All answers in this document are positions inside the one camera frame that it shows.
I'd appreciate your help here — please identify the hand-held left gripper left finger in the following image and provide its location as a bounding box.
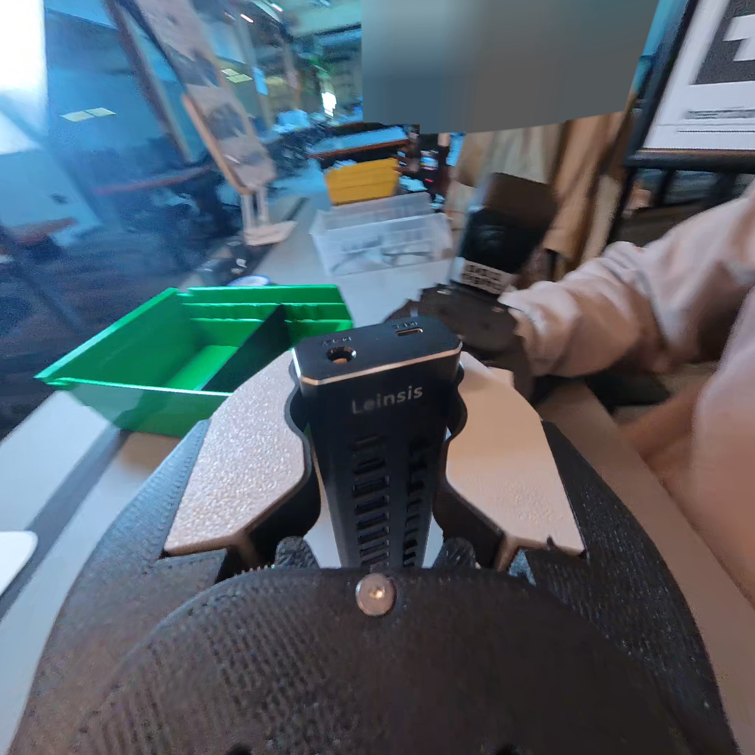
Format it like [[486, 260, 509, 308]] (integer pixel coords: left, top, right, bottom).
[[162, 355, 322, 568]]

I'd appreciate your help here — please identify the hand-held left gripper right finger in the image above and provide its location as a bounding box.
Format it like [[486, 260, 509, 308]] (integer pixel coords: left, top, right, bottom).
[[433, 351, 586, 571]]

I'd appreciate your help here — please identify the clear plastic bin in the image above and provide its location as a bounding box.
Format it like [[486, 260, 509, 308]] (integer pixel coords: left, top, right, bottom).
[[309, 211, 455, 277], [317, 192, 434, 232]]

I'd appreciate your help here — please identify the wide dark grey usb hub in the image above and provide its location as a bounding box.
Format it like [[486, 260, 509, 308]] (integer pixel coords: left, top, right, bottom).
[[292, 317, 464, 570]]

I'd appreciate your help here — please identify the person's right forearm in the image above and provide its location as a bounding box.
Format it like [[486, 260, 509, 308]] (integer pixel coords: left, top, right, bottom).
[[498, 189, 755, 378]]

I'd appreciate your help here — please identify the green plastic bin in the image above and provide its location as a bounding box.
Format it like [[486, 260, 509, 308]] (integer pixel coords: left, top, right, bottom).
[[34, 285, 355, 438]]

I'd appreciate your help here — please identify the yellow bin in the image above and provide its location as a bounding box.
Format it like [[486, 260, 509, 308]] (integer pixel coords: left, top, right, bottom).
[[324, 157, 401, 206]]

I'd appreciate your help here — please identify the framed marker poster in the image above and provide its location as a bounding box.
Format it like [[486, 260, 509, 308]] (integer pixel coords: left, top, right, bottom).
[[624, 0, 755, 173]]

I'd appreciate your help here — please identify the wooden book stand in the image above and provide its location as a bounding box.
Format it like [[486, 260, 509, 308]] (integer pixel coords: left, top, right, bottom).
[[133, 0, 298, 247]]

